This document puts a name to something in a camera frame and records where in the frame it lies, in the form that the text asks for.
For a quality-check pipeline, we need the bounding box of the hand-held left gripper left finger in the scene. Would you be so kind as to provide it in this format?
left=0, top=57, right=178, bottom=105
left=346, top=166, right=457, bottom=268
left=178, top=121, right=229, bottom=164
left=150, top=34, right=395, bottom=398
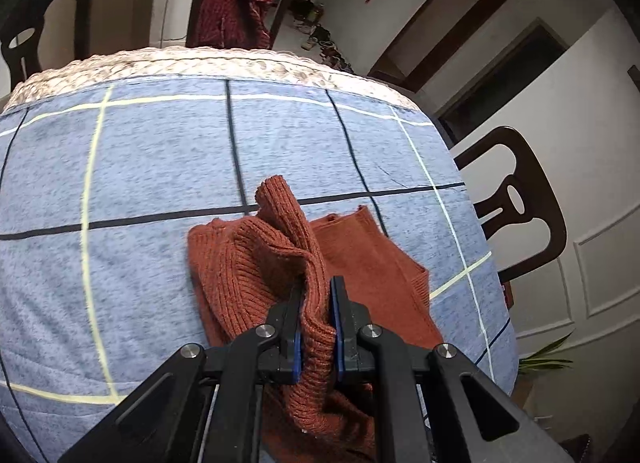
left=57, top=283, right=307, bottom=463

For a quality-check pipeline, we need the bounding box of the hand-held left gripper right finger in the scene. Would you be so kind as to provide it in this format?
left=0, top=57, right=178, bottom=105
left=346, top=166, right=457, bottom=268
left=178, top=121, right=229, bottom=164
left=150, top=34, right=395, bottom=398
left=329, top=275, right=573, bottom=463

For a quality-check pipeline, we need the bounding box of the rust brown knit sweater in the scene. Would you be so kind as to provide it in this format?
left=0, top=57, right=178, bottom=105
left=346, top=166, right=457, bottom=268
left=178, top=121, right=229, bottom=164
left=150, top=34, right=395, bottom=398
left=187, top=176, right=446, bottom=461

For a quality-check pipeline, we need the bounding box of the blue checked blanket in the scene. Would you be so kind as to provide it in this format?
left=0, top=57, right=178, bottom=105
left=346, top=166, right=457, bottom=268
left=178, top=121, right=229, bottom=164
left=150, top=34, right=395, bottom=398
left=0, top=76, right=518, bottom=463

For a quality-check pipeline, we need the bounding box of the brown wooden door frame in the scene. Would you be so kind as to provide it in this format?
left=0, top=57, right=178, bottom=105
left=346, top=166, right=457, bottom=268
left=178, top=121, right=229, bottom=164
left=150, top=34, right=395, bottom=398
left=366, top=0, right=516, bottom=94

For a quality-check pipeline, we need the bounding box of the green potted plant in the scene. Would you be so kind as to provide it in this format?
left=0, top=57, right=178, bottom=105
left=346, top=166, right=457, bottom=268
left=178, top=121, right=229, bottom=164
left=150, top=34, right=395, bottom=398
left=517, top=332, right=577, bottom=375

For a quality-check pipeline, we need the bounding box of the pile of shoes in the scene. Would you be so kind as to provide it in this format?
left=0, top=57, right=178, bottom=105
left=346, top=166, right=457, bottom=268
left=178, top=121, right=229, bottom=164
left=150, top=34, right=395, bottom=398
left=299, top=24, right=352, bottom=71

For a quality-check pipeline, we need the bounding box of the white crochet tablecloth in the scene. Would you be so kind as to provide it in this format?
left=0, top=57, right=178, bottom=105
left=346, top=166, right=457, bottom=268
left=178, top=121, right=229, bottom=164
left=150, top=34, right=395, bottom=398
left=6, top=46, right=423, bottom=110

